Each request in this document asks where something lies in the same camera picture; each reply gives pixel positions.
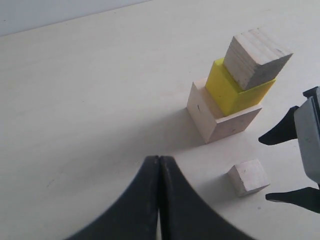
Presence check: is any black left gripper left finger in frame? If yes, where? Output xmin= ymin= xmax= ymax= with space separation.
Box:
xmin=68 ymin=155 xmax=160 ymax=240

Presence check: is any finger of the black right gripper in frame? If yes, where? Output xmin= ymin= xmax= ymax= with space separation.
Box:
xmin=265 ymin=187 xmax=320 ymax=214
xmin=258 ymin=106 xmax=299 ymax=146

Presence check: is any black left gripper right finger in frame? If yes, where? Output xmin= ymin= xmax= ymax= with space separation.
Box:
xmin=158 ymin=156 xmax=253 ymax=240

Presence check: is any small pale wooden cube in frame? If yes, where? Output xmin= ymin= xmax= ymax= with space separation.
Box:
xmin=227 ymin=159 xmax=270 ymax=197

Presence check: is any yellow cube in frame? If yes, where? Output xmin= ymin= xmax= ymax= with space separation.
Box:
xmin=205 ymin=57 xmax=276 ymax=116

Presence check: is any large light wooden cube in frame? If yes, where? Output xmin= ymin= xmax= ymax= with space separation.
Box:
xmin=186 ymin=78 xmax=262 ymax=144

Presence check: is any medium grained wooden cube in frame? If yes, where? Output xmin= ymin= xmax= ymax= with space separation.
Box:
xmin=223 ymin=28 xmax=293 ymax=91

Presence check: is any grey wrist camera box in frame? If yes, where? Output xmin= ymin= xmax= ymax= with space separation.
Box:
xmin=294 ymin=86 xmax=320 ymax=184

